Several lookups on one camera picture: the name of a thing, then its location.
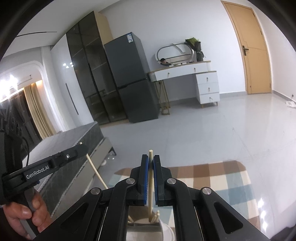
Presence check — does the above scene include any grey divided utensil holder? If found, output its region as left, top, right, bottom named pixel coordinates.
left=126, top=210, right=175, bottom=241

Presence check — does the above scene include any person's left hand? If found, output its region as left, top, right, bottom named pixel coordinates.
left=2, top=189, right=52, bottom=240

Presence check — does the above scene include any white dressing table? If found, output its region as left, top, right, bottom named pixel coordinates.
left=147, top=61, right=220, bottom=115

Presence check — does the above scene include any beige curtain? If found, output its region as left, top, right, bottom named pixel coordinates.
left=24, top=80, right=56, bottom=140

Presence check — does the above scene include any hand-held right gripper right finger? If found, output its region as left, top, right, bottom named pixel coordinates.
left=153, top=155, right=271, bottom=241

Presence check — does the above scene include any white wardrobe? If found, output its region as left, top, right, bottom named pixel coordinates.
left=50, top=35, right=96, bottom=133

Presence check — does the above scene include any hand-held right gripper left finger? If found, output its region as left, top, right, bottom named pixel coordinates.
left=50, top=154, right=149, bottom=241

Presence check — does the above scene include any tan wooden door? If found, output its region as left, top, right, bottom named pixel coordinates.
left=221, top=0, right=273, bottom=95

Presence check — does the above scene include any potted green plant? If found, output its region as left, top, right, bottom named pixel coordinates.
left=185, top=37, right=205, bottom=62

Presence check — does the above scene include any dark grey quilted mattress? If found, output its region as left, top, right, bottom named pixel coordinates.
left=23, top=122, right=104, bottom=217

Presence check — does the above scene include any dark glass cabinet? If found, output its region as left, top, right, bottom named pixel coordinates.
left=66, top=10, right=129, bottom=126

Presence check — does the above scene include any dark grey fridge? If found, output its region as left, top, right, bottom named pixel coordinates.
left=103, top=32, right=160, bottom=124

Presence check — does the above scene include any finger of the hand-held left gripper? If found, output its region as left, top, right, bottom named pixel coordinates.
left=53, top=144, right=88, bottom=168

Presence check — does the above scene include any checked blue brown rug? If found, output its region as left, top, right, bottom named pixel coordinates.
left=109, top=160, right=262, bottom=232

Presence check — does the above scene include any oval table mirror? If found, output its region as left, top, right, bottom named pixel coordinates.
left=154, top=42, right=195, bottom=66

